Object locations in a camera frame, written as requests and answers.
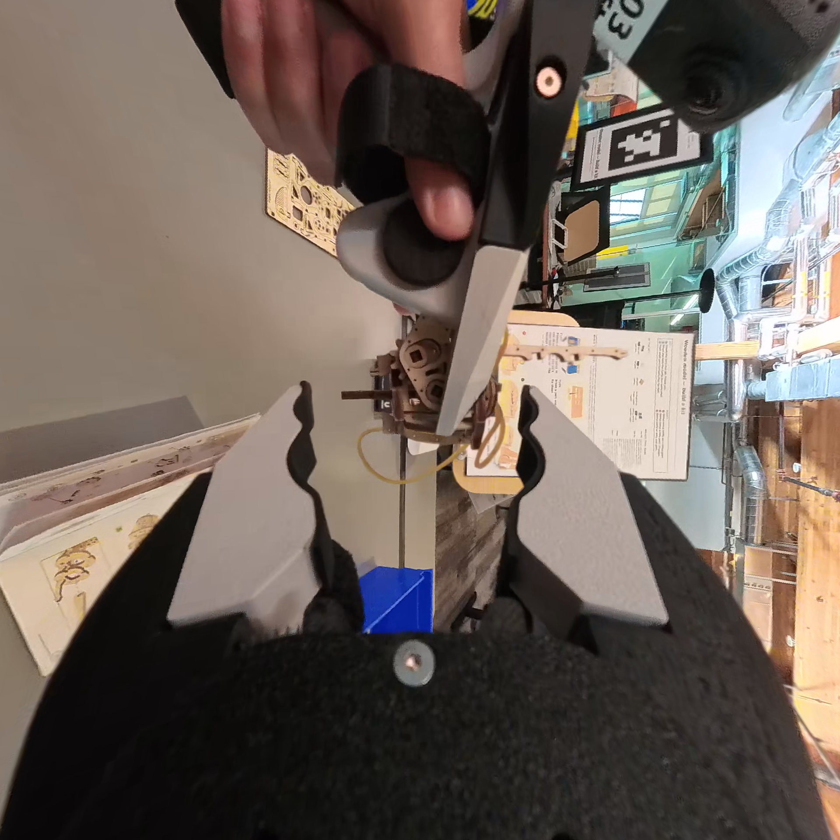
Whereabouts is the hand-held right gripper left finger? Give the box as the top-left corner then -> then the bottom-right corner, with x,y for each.
167,381 -> 363,631

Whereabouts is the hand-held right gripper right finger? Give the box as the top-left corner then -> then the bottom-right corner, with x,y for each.
499,385 -> 670,641

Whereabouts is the tan rubber band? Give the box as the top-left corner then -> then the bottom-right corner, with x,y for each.
357,399 -> 508,488

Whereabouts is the wooden gear model assembly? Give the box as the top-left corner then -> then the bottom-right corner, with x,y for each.
341,315 -> 505,455

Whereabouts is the long notched wooden strip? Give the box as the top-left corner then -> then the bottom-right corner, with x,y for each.
504,330 -> 630,363

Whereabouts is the person's left hand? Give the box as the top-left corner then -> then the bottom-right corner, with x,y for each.
220,0 -> 476,242

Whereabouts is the light wooden board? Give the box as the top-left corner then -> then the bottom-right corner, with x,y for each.
453,310 -> 580,497

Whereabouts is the tan backed chair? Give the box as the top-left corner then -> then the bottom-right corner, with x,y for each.
548,187 -> 613,266

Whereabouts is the black framed tag sign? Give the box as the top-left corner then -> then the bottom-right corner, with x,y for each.
570,107 -> 715,193

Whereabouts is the white instruction sheet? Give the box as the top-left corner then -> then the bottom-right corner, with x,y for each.
497,323 -> 697,483

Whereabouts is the blue plastic bin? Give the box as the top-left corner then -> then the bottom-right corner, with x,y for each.
357,566 -> 435,635

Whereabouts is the instruction booklet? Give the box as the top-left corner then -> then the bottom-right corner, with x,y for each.
0,412 -> 263,677

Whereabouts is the black pole stand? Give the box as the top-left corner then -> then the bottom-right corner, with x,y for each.
521,268 -> 718,315

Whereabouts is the laser-cut wooden part sheet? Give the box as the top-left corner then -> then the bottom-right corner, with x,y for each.
264,147 -> 359,258

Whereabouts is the silver ventilation duct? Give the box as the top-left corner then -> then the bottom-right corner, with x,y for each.
714,252 -> 788,422

